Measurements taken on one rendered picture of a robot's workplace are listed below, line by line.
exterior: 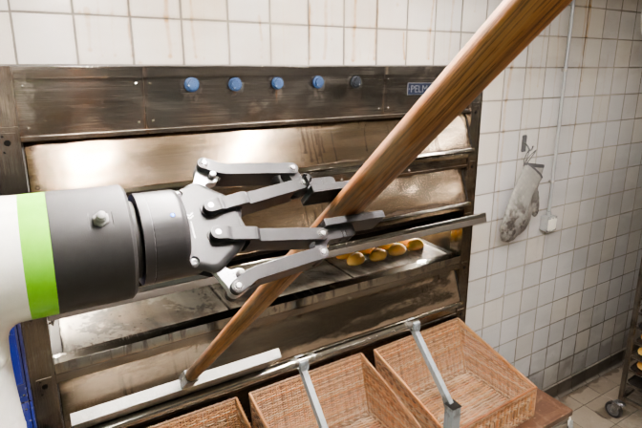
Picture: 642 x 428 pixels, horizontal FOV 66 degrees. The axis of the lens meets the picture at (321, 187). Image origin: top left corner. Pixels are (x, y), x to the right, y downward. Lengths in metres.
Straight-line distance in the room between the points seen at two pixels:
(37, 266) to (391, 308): 2.08
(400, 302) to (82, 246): 2.10
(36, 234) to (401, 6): 1.87
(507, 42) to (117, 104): 1.43
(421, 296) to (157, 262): 2.14
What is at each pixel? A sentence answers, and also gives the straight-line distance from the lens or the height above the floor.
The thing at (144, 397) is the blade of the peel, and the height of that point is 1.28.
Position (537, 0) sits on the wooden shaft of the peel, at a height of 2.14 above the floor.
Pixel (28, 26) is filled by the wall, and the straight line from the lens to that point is 1.62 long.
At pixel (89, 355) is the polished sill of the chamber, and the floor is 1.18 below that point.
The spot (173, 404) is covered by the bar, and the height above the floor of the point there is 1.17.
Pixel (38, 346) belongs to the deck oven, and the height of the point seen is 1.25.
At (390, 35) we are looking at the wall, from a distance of 2.07.
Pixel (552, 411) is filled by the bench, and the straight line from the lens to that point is 2.66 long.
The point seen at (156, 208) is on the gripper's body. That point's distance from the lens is 0.40.
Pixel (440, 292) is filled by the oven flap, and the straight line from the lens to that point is 2.56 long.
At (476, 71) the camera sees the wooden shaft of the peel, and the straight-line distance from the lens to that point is 0.34.
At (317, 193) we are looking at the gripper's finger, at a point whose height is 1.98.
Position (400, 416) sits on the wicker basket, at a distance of 2.23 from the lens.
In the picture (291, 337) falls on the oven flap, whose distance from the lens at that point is 2.12.
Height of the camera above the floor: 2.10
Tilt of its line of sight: 14 degrees down
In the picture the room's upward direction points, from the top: straight up
